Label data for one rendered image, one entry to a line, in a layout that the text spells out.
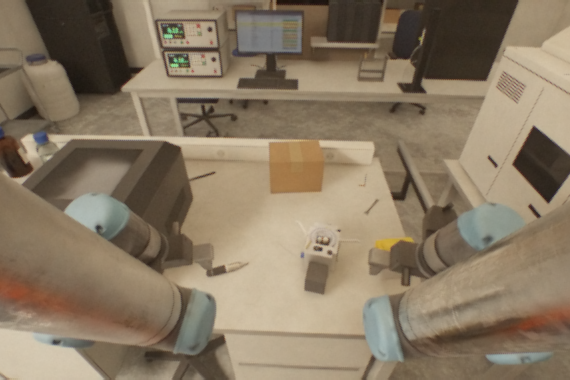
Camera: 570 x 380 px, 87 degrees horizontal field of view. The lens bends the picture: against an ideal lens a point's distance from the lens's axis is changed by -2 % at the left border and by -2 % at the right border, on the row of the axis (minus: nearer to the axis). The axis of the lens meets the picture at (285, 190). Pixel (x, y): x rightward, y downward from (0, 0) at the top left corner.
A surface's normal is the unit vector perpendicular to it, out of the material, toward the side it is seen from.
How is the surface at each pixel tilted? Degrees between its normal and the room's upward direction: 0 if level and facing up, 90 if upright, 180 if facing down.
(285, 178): 90
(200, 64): 90
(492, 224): 25
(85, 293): 95
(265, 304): 0
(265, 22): 86
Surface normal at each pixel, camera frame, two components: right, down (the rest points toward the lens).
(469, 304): -0.98, 0.13
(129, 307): 0.92, 0.31
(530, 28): -0.04, 0.63
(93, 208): -0.07, -0.44
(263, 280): 0.00, -0.77
